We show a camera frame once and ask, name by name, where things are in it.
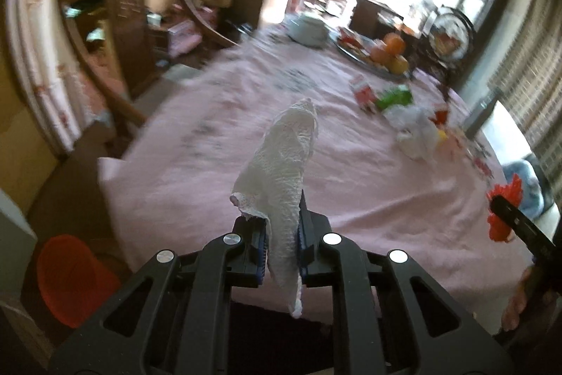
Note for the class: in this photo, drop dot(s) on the white paper towel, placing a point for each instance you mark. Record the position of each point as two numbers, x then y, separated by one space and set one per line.
270 188

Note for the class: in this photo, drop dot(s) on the white ceramic lidded jar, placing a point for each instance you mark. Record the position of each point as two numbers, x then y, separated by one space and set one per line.
308 30

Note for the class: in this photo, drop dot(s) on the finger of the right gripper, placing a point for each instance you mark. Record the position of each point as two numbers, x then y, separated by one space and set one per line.
536 241

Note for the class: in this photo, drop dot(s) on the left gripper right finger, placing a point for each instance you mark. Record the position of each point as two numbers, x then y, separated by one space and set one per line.
389 315

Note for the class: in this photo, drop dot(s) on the pink floral door curtain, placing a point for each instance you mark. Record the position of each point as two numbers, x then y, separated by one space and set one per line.
47 71

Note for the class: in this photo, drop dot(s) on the orange fruit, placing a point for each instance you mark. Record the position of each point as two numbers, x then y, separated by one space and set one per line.
395 44

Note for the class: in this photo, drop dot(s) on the pink floral tablecloth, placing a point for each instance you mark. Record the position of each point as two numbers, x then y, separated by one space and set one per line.
172 187

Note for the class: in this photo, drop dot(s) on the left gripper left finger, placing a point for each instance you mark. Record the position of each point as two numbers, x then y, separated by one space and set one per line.
173 315

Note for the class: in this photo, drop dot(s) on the silver metal bottle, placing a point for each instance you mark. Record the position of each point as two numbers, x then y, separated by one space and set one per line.
480 113

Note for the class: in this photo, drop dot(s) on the orange plastic trash basket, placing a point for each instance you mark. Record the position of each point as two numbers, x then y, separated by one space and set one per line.
72 282

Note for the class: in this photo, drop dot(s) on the person right hand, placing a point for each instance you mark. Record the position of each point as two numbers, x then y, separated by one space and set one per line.
518 301

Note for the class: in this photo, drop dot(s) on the round framed embroidery screen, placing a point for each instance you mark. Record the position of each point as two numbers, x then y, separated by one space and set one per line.
448 44

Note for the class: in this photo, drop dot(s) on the white plastic bag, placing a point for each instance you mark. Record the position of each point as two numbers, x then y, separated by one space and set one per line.
416 135

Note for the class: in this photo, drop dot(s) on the red apple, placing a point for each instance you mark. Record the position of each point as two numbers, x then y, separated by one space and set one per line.
379 55

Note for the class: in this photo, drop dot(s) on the wooden armchair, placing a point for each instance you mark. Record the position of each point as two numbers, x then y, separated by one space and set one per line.
134 51

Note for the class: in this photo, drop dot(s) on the striped window curtain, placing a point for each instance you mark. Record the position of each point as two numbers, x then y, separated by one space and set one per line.
530 78

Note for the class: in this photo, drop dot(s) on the orange foam fruit net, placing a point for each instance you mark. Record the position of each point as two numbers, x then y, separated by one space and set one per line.
503 200

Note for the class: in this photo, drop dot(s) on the green snack packet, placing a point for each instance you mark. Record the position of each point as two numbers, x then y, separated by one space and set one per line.
395 96

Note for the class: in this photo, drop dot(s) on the red orange snack bag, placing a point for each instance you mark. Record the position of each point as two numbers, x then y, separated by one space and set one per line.
440 114

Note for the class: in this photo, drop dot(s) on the yellow foam fruit net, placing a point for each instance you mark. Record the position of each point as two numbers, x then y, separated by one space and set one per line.
442 135

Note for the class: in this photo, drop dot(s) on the red white beer carton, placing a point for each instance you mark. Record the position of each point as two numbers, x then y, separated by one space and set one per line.
363 93

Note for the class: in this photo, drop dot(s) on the red snack packet on plate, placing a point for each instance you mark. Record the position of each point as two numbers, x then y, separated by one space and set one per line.
349 38

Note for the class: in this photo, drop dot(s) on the blue rimmed fruit plate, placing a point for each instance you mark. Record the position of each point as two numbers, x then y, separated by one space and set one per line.
362 58

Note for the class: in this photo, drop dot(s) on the yellow apple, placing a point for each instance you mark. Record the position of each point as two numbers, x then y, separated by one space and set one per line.
398 65

